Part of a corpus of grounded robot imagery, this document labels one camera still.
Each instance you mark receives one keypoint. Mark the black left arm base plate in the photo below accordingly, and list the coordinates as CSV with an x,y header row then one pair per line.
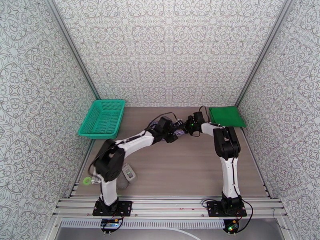
x,y
125,208

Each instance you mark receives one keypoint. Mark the grey felt pouch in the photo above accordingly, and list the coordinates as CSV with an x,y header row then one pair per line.
x,y
122,184

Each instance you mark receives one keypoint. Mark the purple white striped tank top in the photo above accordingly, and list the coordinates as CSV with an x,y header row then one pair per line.
x,y
180,133

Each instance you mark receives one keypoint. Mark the aluminium corner post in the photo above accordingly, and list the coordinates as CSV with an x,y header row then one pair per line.
x,y
266,46
73,46

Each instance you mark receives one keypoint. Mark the grey white small device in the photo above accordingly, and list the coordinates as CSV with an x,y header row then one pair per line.
x,y
128,172

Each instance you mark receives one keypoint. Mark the aluminium table side rail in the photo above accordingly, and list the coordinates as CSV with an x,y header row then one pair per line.
x,y
75,189
262,175

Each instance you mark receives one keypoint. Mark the left green circuit board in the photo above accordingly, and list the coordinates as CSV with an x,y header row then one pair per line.
x,y
109,223

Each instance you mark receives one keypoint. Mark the right round circuit board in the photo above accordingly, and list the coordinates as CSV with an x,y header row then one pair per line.
x,y
231,226

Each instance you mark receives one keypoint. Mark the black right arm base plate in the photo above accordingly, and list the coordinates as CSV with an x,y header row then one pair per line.
x,y
215,209

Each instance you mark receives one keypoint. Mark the green tape roll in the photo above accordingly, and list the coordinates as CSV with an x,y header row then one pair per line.
x,y
84,181

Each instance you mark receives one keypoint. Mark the white plastic stand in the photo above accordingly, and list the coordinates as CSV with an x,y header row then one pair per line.
x,y
95,181

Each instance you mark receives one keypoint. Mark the green plastic mesh basket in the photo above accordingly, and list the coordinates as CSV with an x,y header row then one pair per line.
x,y
100,116

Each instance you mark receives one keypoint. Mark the aluminium front rail frame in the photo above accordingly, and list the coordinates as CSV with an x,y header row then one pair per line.
x,y
170,206

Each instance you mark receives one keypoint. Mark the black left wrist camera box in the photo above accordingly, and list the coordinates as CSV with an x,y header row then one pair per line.
x,y
165,122

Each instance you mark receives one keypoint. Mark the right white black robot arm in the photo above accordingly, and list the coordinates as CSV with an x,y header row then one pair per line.
x,y
226,144

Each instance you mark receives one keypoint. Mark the green t-shirt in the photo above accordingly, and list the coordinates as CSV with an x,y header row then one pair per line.
x,y
227,117

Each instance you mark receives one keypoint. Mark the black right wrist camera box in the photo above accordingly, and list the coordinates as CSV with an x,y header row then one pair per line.
x,y
198,116

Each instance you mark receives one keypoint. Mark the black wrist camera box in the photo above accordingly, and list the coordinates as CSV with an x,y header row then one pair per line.
x,y
198,116
165,122

